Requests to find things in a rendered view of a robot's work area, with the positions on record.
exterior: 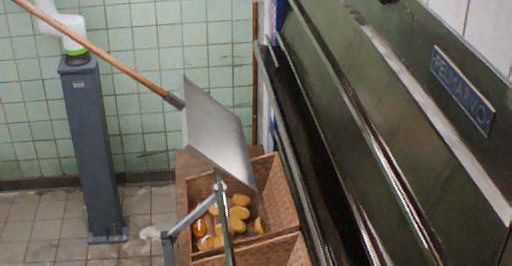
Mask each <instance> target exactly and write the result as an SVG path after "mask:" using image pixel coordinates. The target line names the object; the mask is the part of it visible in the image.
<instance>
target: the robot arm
mask: <svg viewBox="0 0 512 266"><path fill-rule="evenodd" d="M34 2H35V3H34V6H35V7H38V8H39V9H40V10H42V11H43V12H46V14H48V15H49V16H50V17H53V18H55V20H57V21H59V22H60V23H62V24H64V26H67V27H68V28H69V29H71V30H73V32H76V33H78V35H80V36H82V37H84V38H85V39H87V40H88V38H87V33H86V28H85V26H86V22H85V19H84V18H83V17H82V16H81V15H67V14H58V13H57V8H56V6H55V4H54V0H34ZM36 20H37V26H38V31H39V32H40V33H41V34H42V35H44V36H46V37H50V38H59V39H62V40H63V44H64V50H65V53H66V55H65V59H64V62H65V64H66V65H67V66H69V67H73V66H81V65H84V64H86V63H90V62H91V57H92V55H91V54H90V51H89V50H87V49H86V48H85V47H83V46H81V45H79V44H78V43H76V41H74V40H71V39H70V38H69V37H67V35H63V34H62V33H61V32H60V31H58V30H57V29H54V28H53V27H52V26H50V25H48V24H47V23H45V22H44V21H43V20H40V19H39V18H38V17H36Z"/></svg>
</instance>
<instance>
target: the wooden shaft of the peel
mask: <svg viewBox="0 0 512 266"><path fill-rule="evenodd" d="M11 1H13V2H15V3H17V5H19V6H21V7H23V8H24V9H25V10H26V11H28V12H30V13H32V15H35V16H36V17H38V18H39V19H40V20H43V21H44V22H45V23H47V24H48V25H50V26H52V27H53V28H54V29H57V30H58V31H60V32H61V33H62V34H63V35H67V37H69V38H70V39H71V40H74V41H76V43H78V44H79V45H81V46H83V47H85V48H86V49H87V50H89V51H90V52H92V53H94V54H96V55H97V56H98V57H99V58H101V59H104V60H105V61H106V62H108V63H109V64H110V65H112V66H113V67H116V68H117V69H119V70H120V71H122V72H123V73H124V74H125V75H127V76H128V75H129V76H130V77H132V79H134V80H136V81H137V82H139V83H140V84H141V85H144V86H146V87H147V88H149V90H151V91H153V92H154V93H156V94H157V95H159V96H160V97H163V98H165V97H166V96H167V95H168V92H167V91H165V90H164V89H162V88H160V86H158V85H157V84H154V83H152V82H151V81H150V80H148V79H147V78H145V77H144V76H142V75H141V74H140V73H137V72H135V71H134V70H133V69H132V68H130V67H128V66H127V65H125V64H123V63H122V62H120V61H118V59H116V58H115V57H112V56H111V55H109V54H108V53H106V51H104V50H101V49H99V47H97V46H96V45H94V43H91V42H89V41H88V40H87V39H85V38H84V37H82V36H80V35H78V33H76V32H73V30H71V29H69V28H68V27H67V26H64V24H62V23H60V22H59V21H57V20H55V18H53V17H50V16H49V15H48V14H46V12H43V11H42V10H40V9H39V8H38V7H35V6H34V5H33V4H31V3H29V2H28V1H26V0H11Z"/></svg>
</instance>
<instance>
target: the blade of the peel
mask: <svg viewBox="0 0 512 266"><path fill-rule="evenodd" d="M179 86H180V98H181V99H183V101H185V105H186V106H185V107H184V108H183V110H182V138H183V148H184V149H186V150H188V151H189V152H191V153H193V154H194V155H196V156H198V158H200V159H202V160H203V161H205V162H207V163H209V164H212V165H214V167H216V168H218V169H219V170H221V171H223V172H224V173H226V174H228V175H229V176H231V177H232V178H233V179H235V180H237V181H240V182H242V183H244V184H245V185H247V186H249V187H250V188H251V189H253V190H254V191H256V192H258V191H257V187H256V182H255V179H254V175H253V171H252V166H251V163H250V155H249V151H248V147H247V143H246V139H245V135H244V131H243V127H242V123H241V119H240V118H239V117H238V116H236V115H235V114H234V113H232V112H231V110H228V109H227V108H226V107H224V106H223V105H222V104H221V103H219V102H218V101H217V100H215V99H214V98H213V97H212V96H211V95H210V94H209V93H206V92H205V91H203V90H202V89H201V88H200V87H198V85H197V84H195V83H194V82H193V81H191V80H190V79H188V78H186V77H185V75H182V76H181V77H180V78H179Z"/></svg>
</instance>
